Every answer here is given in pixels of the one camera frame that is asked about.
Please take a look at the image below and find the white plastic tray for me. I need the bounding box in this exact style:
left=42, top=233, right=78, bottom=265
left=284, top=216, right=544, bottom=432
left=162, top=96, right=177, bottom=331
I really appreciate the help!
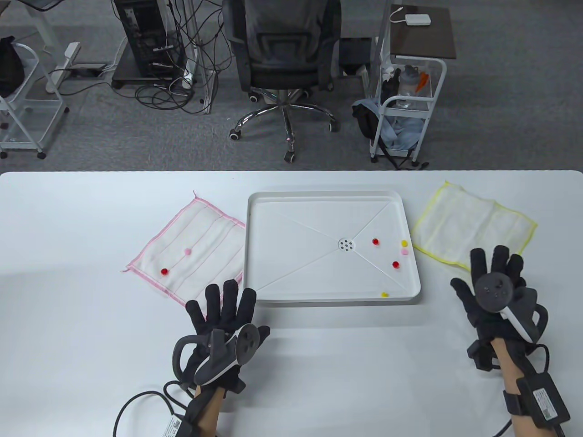
left=242, top=191, right=422, bottom=306

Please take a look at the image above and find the black pouch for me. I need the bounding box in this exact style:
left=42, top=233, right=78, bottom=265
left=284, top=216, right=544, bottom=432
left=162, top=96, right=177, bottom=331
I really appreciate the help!
left=382, top=68, right=402, bottom=104

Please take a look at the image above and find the black left glove cable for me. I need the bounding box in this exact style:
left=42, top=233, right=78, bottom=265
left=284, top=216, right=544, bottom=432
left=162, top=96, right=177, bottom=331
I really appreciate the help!
left=113, top=381, right=193, bottom=437

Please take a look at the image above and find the white wire cart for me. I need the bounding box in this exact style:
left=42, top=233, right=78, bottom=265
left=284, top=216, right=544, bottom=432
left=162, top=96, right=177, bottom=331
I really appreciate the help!
left=0, top=42, right=71, bottom=160

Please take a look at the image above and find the black left forearm sensor box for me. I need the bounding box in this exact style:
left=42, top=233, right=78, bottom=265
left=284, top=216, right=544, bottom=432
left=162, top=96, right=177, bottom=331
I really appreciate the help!
left=159, top=412, right=193, bottom=437

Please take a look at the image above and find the tangle of black cables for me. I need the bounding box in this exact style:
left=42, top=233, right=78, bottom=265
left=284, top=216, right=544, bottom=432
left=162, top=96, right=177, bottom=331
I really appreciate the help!
left=107, top=0, right=237, bottom=114

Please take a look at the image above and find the grey white left hand controller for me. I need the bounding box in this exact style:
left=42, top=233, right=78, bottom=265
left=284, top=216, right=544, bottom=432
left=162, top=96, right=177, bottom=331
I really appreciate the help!
left=172, top=322, right=260, bottom=387

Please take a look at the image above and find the black bin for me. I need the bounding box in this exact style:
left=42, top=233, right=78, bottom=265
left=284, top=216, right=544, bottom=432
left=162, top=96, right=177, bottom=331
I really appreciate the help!
left=339, top=37, right=373, bottom=77

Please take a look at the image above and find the person's left hand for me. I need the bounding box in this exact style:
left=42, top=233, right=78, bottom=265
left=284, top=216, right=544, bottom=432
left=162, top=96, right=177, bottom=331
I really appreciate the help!
left=182, top=279, right=270, bottom=394

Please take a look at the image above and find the white rolling cart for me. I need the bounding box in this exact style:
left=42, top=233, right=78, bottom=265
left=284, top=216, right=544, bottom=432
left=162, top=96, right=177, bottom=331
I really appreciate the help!
left=370, top=57, right=448, bottom=164

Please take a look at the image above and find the black glove cable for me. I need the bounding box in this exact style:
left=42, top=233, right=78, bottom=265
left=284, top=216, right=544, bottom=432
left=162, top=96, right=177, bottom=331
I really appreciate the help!
left=528, top=344, right=552, bottom=376
left=113, top=381, right=193, bottom=437

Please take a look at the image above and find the white desk leg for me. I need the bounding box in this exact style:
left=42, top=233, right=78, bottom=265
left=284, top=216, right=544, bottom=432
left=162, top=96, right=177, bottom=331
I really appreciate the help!
left=25, top=0, right=82, bottom=94

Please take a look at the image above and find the grey white hand controller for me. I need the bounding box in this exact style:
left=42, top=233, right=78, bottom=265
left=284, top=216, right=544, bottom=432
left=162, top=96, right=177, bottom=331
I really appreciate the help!
left=172, top=322, right=260, bottom=387
left=475, top=272, right=549, bottom=344

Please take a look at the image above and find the white frame post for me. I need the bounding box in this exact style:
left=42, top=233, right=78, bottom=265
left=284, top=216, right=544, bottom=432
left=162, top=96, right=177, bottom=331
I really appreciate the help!
left=373, top=0, right=393, bottom=103

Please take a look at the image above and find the person's right hand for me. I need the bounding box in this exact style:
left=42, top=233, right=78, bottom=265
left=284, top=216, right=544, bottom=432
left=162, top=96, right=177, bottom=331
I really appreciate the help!
left=450, top=246, right=542, bottom=350

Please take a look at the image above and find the brown side table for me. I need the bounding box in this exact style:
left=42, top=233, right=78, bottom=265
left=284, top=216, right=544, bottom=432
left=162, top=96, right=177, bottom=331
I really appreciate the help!
left=391, top=5, right=457, bottom=60

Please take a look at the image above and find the pink-edged white dish cloth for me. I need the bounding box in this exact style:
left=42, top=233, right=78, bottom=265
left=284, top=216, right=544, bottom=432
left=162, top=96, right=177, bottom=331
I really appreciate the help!
left=122, top=191, right=246, bottom=308

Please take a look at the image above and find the black right forearm sensor box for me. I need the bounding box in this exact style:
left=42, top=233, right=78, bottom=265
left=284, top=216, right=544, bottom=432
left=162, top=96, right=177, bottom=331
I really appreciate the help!
left=503, top=373, right=571, bottom=428

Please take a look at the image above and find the black floor socket box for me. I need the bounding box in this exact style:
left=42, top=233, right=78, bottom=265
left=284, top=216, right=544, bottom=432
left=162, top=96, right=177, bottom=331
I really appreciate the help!
left=68, top=64, right=109, bottom=78

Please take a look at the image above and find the person's right forearm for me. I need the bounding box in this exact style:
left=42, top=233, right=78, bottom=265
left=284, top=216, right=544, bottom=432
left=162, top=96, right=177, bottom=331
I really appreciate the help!
left=490, top=339, right=543, bottom=437

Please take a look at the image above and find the white desk leg frame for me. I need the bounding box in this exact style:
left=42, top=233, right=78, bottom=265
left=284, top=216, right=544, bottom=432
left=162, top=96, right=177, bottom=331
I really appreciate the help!
left=184, top=0, right=215, bottom=114

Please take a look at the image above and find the black computer tower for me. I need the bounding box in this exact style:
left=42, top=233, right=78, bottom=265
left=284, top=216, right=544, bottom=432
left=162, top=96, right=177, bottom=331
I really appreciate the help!
left=113, top=0, right=176, bottom=79

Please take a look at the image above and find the blue grey cloth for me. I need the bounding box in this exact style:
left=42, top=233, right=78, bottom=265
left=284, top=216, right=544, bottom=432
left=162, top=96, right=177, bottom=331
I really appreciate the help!
left=358, top=98, right=422, bottom=151

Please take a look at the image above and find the grey white right hand controller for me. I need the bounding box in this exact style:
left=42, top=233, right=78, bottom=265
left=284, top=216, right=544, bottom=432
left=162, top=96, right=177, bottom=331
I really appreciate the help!
left=475, top=272, right=549, bottom=344

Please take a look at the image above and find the clear water bottle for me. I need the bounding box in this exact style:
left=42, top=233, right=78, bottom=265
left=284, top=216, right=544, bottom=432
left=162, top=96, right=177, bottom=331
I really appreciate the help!
left=398, top=65, right=420, bottom=109

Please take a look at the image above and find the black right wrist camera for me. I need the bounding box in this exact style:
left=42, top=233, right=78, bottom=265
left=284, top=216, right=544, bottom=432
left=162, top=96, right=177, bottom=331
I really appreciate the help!
left=467, top=341, right=499, bottom=372

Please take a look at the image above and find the black computer stand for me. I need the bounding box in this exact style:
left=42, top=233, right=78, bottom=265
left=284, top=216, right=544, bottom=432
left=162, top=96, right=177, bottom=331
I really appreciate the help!
left=112, top=64, right=187, bottom=89

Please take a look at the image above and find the black right glove cable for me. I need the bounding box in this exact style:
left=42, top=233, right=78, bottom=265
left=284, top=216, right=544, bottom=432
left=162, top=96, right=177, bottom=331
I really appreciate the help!
left=528, top=344, right=552, bottom=376

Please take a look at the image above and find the black backpack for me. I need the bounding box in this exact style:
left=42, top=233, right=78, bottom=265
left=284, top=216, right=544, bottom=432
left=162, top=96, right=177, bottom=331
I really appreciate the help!
left=352, top=102, right=429, bottom=170

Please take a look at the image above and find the yellow-edged white dish cloth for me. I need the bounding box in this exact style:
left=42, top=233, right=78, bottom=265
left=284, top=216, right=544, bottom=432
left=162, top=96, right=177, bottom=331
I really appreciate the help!
left=410, top=181, right=537, bottom=274

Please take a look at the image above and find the black bag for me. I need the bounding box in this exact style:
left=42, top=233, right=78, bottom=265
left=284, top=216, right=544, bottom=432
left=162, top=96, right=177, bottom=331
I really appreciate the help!
left=0, top=36, right=26, bottom=98

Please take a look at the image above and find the black office chair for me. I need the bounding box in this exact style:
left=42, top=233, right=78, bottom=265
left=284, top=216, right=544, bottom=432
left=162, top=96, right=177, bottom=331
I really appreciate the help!
left=222, top=0, right=342, bottom=163

